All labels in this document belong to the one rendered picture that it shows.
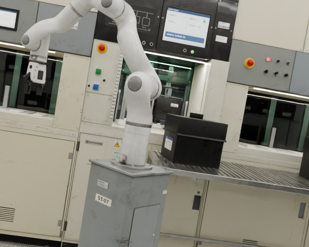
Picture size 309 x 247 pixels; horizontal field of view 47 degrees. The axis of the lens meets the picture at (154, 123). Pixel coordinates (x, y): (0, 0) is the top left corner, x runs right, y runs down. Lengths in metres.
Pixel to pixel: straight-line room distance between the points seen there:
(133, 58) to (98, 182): 0.57
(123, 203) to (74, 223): 0.99
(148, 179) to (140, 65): 0.52
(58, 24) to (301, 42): 1.59
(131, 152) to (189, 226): 1.05
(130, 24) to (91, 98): 0.76
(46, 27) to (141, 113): 0.63
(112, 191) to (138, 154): 0.19
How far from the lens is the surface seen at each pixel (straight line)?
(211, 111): 2.34
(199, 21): 2.42
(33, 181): 2.44
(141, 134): 1.58
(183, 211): 2.47
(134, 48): 1.63
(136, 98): 1.53
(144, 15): 2.38
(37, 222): 2.51
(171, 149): 1.98
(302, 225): 2.76
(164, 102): 2.85
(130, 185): 1.48
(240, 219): 2.58
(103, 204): 1.60
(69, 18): 1.83
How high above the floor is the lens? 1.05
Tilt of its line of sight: 3 degrees down
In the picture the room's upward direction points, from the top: 10 degrees clockwise
